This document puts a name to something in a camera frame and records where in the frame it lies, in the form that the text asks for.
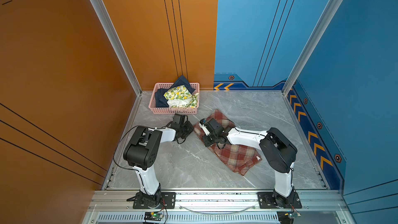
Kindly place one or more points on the pink perforated plastic basket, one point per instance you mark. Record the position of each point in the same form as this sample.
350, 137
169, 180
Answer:
170, 110

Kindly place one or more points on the lemon print skirt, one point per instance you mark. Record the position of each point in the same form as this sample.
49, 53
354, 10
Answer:
181, 92

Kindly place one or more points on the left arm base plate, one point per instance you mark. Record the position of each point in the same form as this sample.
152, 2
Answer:
166, 199

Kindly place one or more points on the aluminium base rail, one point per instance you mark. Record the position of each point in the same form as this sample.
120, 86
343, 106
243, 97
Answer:
217, 206

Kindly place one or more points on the aluminium left corner post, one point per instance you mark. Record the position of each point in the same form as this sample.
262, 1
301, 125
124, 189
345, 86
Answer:
108, 26

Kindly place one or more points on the right circuit board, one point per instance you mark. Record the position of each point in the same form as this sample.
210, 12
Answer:
288, 217

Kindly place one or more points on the red plaid skirt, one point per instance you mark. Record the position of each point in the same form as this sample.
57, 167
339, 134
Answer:
238, 158

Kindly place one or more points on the aluminium corner post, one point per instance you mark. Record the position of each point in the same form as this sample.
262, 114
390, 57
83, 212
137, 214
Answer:
108, 26
327, 15

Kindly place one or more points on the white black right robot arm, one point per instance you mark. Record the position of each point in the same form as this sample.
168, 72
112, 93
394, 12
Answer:
279, 152

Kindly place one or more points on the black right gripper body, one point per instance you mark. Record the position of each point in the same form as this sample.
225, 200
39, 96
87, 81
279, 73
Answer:
209, 139

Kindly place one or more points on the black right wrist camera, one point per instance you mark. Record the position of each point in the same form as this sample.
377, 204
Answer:
211, 124

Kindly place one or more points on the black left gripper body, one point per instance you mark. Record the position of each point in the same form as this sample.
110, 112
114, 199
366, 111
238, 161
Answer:
185, 130

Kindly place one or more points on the aluminium right corner post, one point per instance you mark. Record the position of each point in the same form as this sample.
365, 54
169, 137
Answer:
327, 15

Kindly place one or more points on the green circuit board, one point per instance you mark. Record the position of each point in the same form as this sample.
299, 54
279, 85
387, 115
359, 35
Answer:
154, 218

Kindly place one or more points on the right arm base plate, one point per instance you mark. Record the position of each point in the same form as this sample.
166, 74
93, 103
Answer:
264, 199

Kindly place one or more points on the dark navy skirt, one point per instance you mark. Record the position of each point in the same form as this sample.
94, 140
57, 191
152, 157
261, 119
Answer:
181, 81

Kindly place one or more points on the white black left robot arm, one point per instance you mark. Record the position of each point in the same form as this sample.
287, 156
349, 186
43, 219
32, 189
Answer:
141, 152

